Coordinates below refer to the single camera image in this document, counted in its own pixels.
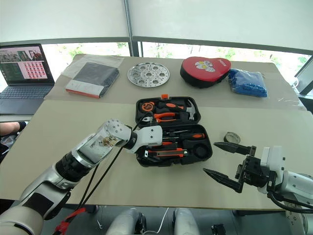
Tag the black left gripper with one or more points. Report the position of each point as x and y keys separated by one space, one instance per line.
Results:
x=143 y=150

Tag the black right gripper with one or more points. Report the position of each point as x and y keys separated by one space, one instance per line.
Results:
x=252 y=171

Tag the orange black utility knife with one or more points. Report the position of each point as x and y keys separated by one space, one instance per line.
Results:
x=171 y=153

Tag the small orange black screwdriver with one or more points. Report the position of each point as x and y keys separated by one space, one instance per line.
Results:
x=171 y=144

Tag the thin black screwdriver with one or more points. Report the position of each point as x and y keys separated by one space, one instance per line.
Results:
x=177 y=132

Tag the person forearm dark sleeve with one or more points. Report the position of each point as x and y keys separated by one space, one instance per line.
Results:
x=9 y=127

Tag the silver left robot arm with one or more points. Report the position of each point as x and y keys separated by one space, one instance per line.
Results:
x=97 y=147

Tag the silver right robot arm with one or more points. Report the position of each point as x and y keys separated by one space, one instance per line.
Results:
x=298 y=183

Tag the black tool case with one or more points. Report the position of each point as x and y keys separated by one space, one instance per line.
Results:
x=195 y=159

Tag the grey tape roll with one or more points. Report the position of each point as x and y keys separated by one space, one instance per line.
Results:
x=232 y=138

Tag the orange black tape measure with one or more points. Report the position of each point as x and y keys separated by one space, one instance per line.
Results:
x=147 y=106

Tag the silver rounded robot leg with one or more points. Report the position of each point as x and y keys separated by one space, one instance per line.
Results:
x=127 y=221
x=185 y=221

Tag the perforated round steel plate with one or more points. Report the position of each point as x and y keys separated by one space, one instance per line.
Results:
x=148 y=74

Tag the blue bag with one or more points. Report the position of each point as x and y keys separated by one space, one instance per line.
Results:
x=248 y=82

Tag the small white hook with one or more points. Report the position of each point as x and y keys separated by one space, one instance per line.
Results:
x=99 y=224

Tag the dark cloth in plastic bag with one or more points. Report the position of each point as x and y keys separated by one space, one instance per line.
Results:
x=95 y=76

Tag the red heart shaped case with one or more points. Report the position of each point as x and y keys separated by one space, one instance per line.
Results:
x=205 y=69

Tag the black framed glass panel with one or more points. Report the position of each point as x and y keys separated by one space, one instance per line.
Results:
x=305 y=78

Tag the open dark laptop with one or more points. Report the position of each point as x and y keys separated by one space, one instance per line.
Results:
x=22 y=73

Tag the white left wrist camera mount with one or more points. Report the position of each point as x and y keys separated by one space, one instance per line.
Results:
x=151 y=137

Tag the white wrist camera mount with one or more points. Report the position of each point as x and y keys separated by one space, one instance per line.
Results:
x=151 y=137
x=271 y=159

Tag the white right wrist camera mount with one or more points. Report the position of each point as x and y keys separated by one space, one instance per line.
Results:
x=271 y=159

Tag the small black bracket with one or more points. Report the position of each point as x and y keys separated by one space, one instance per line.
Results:
x=218 y=230

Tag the grey window frame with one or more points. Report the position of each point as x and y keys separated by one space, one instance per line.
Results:
x=128 y=24

